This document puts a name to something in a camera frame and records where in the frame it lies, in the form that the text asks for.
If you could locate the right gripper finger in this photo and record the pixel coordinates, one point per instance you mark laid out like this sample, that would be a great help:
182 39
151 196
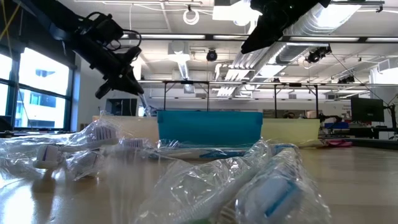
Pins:
265 39
256 35

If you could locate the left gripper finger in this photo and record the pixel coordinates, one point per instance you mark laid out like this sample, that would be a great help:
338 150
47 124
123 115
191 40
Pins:
124 85
133 81

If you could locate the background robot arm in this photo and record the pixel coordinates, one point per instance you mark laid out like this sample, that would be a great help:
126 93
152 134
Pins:
328 119

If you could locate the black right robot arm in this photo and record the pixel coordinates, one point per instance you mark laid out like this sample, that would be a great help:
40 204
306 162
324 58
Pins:
314 3

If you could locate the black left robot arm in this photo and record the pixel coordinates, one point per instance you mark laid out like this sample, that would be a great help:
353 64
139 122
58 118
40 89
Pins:
46 21

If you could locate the black cabinet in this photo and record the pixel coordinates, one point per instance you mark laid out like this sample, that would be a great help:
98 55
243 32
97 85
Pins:
121 107

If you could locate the orange plastic bin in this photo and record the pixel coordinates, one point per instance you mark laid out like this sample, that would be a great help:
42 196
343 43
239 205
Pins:
136 126

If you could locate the wrapped purple toothbrush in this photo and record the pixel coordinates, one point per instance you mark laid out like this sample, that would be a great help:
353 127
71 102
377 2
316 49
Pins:
48 155
85 158
133 143
102 133

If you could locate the ceiling light strip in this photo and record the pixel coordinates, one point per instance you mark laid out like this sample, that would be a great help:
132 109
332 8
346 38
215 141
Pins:
171 36
323 39

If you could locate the large window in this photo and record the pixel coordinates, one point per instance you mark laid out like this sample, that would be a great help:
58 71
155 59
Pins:
43 74

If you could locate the person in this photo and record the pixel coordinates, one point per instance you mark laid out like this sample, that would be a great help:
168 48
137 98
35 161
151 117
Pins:
290 115

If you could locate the small teal plastic bin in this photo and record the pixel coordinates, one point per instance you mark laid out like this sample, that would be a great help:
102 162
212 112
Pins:
211 127

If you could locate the yellow plastic bin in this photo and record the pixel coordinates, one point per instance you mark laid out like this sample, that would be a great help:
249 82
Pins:
289 130

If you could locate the wrapped blue toothbrush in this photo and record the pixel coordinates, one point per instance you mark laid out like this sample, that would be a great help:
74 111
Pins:
202 153
273 193

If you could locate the black computer monitor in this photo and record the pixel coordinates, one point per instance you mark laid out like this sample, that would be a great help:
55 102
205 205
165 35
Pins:
367 109

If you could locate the magenta cloth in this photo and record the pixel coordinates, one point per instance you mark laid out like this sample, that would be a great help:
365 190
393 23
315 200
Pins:
339 143

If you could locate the wrapped green toothbrush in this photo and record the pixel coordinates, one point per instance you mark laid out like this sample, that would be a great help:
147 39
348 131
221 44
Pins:
192 199

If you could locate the black ceiling camera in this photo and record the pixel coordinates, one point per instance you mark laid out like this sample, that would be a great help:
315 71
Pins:
211 55

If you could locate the white ceiling duct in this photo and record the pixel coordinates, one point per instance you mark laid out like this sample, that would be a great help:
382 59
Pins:
182 62

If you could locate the black background rig frame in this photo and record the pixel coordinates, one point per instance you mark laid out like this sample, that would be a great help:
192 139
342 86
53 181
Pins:
295 84
186 82

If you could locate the black overhead camera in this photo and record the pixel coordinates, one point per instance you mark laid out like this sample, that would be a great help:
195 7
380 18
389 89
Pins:
317 54

